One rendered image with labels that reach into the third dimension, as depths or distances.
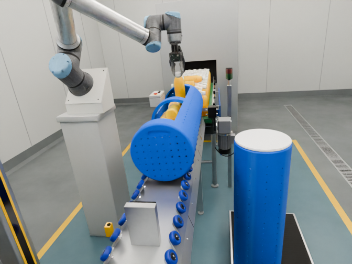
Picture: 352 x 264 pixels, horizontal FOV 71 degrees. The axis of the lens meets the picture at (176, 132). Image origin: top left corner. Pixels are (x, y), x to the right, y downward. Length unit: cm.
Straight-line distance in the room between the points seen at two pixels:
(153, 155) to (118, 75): 565
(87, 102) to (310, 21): 529
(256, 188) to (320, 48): 532
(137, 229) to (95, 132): 111
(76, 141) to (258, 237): 137
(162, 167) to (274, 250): 84
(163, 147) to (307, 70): 555
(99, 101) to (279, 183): 125
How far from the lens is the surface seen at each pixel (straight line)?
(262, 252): 159
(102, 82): 188
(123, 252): 90
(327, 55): 647
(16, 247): 85
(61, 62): 176
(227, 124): 215
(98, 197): 214
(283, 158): 128
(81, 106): 189
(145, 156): 110
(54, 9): 161
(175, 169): 110
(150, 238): 88
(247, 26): 607
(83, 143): 194
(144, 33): 147
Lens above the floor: 156
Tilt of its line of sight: 21 degrees down
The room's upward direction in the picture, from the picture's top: 5 degrees counter-clockwise
